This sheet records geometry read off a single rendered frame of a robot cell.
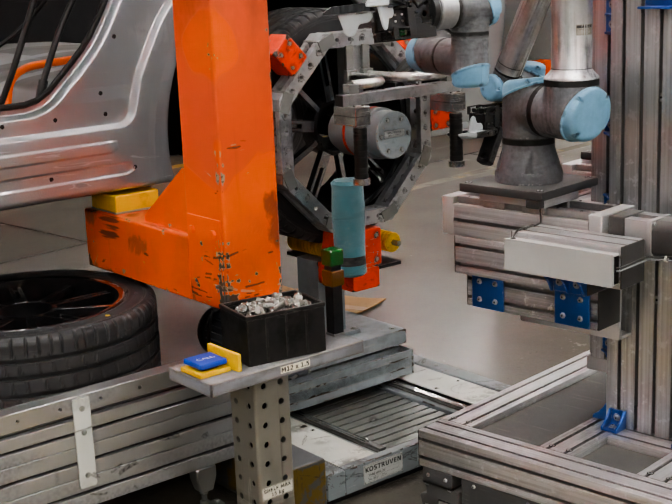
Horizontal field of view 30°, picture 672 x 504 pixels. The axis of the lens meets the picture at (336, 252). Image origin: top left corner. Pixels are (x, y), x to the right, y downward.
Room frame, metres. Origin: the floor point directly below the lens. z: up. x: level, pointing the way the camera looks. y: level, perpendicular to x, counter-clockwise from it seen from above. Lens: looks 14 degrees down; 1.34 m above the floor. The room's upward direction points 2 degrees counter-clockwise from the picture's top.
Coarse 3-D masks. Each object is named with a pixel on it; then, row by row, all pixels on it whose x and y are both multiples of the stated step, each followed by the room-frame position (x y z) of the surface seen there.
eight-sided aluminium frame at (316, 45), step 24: (312, 48) 3.34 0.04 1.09; (384, 48) 3.51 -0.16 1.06; (312, 72) 3.33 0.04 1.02; (288, 96) 3.28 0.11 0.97; (288, 120) 3.28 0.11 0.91; (288, 144) 3.28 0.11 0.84; (288, 168) 3.28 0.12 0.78; (408, 168) 3.56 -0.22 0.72; (288, 192) 3.29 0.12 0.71; (384, 192) 3.55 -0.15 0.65; (408, 192) 3.54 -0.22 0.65; (312, 216) 3.34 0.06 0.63; (384, 216) 3.48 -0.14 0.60
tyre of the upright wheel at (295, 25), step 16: (272, 16) 3.54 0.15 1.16; (288, 16) 3.49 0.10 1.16; (304, 16) 3.45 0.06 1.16; (320, 16) 3.46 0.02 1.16; (336, 16) 3.50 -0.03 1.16; (272, 32) 3.43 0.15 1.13; (288, 32) 3.40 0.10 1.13; (304, 32) 3.43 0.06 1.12; (272, 80) 3.35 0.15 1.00; (400, 160) 3.64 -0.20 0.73; (288, 208) 3.37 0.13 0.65; (288, 224) 3.37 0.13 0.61; (304, 224) 3.41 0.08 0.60; (304, 240) 3.44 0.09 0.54; (320, 240) 3.45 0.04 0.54
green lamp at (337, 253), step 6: (324, 252) 2.84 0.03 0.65; (330, 252) 2.82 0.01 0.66; (336, 252) 2.83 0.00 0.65; (342, 252) 2.84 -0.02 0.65; (324, 258) 2.84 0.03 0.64; (330, 258) 2.82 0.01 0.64; (336, 258) 2.83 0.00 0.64; (342, 258) 2.84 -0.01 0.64; (324, 264) 2.84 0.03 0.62; (330, 264) 2.82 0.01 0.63; (336, 264) 2.83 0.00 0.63; (342, 264) 2.84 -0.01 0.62
